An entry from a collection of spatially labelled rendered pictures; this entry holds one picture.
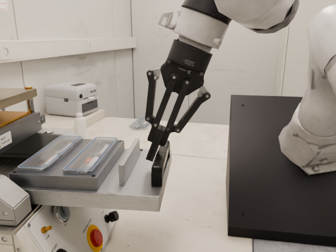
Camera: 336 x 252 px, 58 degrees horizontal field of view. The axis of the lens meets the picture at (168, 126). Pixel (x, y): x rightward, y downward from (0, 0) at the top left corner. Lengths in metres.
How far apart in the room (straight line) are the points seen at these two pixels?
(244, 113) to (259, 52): 2.10
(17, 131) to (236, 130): 0.58
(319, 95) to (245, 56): 2.33
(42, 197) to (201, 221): 0.44
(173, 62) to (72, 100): 1.22
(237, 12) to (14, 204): 0.45
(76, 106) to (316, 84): 1.30
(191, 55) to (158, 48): 2.61
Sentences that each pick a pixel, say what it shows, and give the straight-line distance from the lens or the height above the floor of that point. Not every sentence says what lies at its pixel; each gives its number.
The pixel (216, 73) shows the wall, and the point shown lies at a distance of 3.04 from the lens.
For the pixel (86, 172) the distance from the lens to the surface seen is 0.56.
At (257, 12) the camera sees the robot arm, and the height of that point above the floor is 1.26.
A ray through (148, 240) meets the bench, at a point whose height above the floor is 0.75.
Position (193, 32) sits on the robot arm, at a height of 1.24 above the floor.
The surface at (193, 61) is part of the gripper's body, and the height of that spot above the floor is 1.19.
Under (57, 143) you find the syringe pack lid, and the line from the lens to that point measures 0.72.
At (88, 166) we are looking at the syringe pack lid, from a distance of 0.58.
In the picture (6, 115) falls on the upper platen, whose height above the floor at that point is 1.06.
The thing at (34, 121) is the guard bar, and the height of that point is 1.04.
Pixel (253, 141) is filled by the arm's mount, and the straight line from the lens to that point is 0.90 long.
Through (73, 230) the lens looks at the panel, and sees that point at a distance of 0.70.
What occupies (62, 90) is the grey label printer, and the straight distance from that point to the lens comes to 1.76.
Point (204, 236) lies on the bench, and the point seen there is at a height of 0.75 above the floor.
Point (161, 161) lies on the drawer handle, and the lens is 0.57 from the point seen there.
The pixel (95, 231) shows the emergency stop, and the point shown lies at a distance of 0.75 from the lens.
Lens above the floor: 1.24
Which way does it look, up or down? 17 degrees down
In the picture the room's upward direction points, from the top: straight up
